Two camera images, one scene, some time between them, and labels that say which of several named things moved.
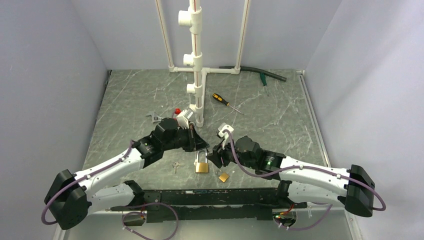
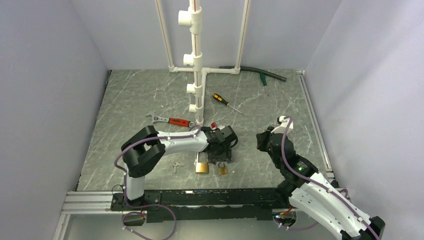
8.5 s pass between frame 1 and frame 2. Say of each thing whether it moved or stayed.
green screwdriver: stayed
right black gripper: moved
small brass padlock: moved
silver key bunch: stayed
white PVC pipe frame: stayed
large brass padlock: stayed
